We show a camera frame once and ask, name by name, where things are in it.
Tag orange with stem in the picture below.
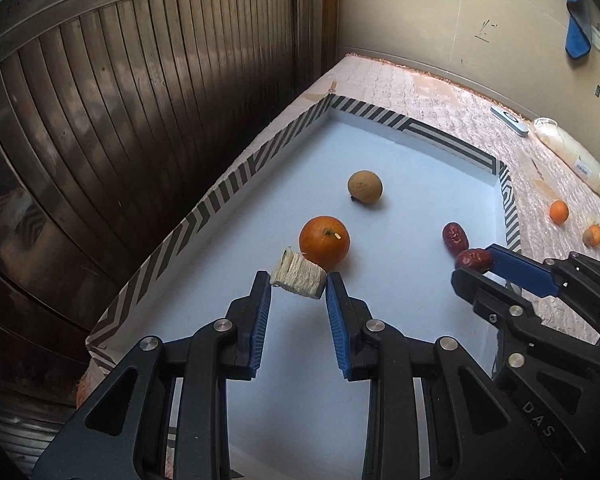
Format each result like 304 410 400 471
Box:
299 215 351 272

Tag slatted wooden door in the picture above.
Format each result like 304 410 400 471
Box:
0 0 341 461

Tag red jujube date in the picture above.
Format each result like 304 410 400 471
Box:
455 248 495 273
441 222 470 258

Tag white flat electronic device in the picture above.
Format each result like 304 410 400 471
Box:
490 106 530 137

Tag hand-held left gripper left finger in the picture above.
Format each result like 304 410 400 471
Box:
32 271 273 480

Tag pink quilted bedspread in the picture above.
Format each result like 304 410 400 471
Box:
77 54 600 396

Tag blue hanging cloth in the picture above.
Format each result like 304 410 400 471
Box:
565 0 593 61

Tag striped shallow cardboard box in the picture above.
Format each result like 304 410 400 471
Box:
85 94 523 480

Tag white radish in plastic bag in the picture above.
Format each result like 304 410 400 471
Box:
531 116 600 206

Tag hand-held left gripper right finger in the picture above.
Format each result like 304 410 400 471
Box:
325 272 561 480

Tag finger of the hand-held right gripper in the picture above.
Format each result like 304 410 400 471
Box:
452 267 600 376
485 244 600 331

